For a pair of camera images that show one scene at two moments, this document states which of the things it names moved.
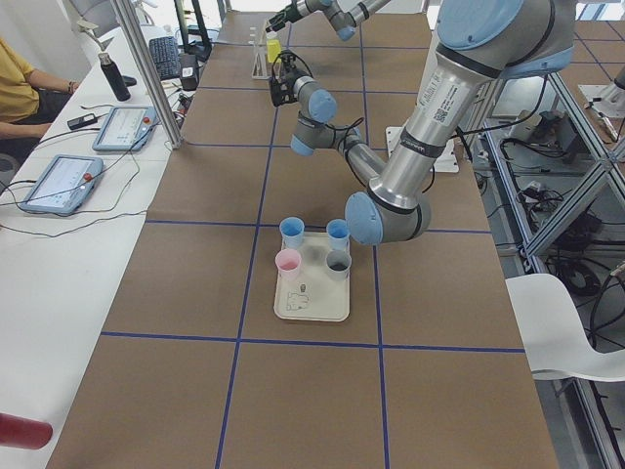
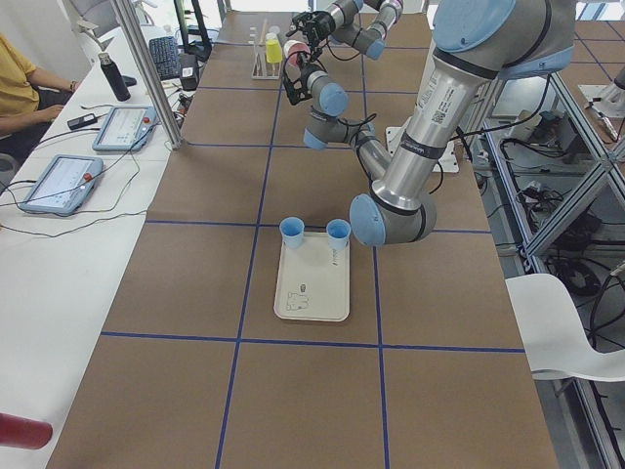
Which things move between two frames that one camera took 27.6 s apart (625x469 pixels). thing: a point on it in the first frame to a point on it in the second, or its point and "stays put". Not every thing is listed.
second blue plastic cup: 338,232 stays put
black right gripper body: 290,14 to 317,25
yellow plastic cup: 273,48 stays put
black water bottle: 114,77 stays put
